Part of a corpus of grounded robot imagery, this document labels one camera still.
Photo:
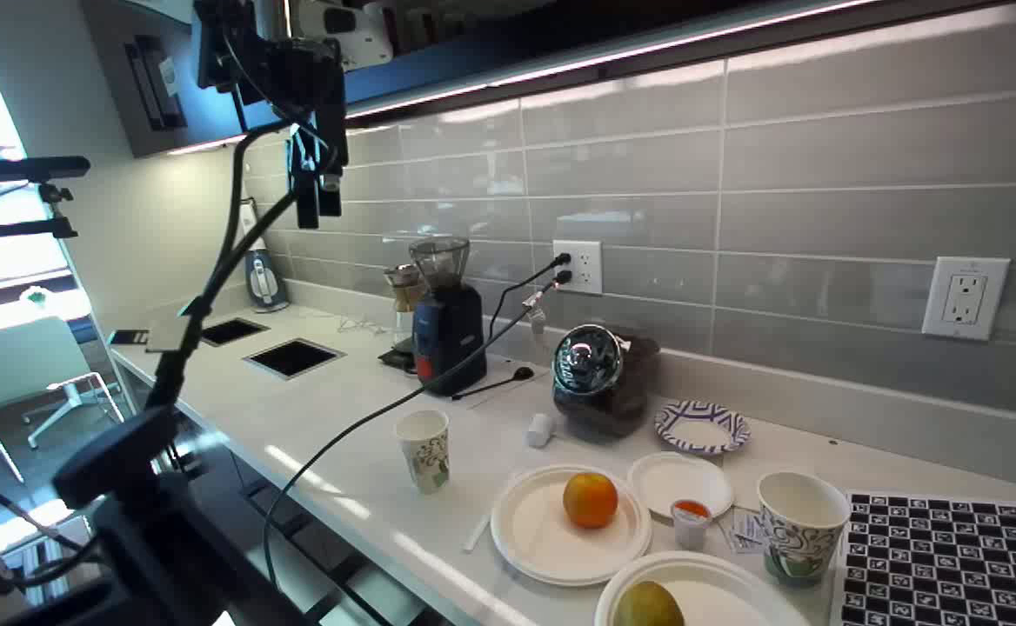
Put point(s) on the white wall outlet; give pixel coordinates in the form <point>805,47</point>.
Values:
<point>584,262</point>
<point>965,296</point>

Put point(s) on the blue patterned paper plate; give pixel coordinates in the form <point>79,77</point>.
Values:
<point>701,429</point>

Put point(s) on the white office chair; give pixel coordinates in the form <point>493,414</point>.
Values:
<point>42,355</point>

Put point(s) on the small white bottle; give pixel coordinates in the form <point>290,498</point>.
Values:
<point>541,429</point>

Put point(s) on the yellow-green fruit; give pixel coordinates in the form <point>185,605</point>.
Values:
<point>649,602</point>

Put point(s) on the orange fruit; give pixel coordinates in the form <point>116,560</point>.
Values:
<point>589,498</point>

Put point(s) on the small patterned paper cup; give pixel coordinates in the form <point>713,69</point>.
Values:
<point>425,446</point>

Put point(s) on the handheld device on charger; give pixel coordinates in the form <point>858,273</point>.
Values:
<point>258,268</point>

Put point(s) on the large white paper plate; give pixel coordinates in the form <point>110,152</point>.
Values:
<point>539,538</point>

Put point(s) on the black dark upper shelf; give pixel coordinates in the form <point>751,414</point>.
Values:
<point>408,56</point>

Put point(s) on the chrome dome brown appliance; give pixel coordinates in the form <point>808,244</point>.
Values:
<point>605,382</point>

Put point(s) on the black coffee grinder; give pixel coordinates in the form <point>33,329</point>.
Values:
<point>447,319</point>

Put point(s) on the small white paper plate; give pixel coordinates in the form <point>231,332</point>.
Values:
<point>667,479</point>

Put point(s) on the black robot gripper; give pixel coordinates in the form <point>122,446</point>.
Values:
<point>254,51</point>

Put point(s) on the front white paper plate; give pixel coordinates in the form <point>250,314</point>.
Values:
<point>703,591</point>

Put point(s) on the small sauce cup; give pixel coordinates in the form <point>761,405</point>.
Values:
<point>692,524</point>

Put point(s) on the black white checkerboard mat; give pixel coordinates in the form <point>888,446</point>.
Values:
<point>928,560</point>

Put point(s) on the white wall outlet right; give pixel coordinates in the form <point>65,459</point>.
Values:
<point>965,296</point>

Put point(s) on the white wall outlet left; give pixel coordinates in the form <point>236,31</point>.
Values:
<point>584,262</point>

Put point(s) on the large patterned paper cup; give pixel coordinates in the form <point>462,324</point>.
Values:
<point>801,521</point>

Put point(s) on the black camera stand foreground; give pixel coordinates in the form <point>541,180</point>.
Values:
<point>165,560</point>

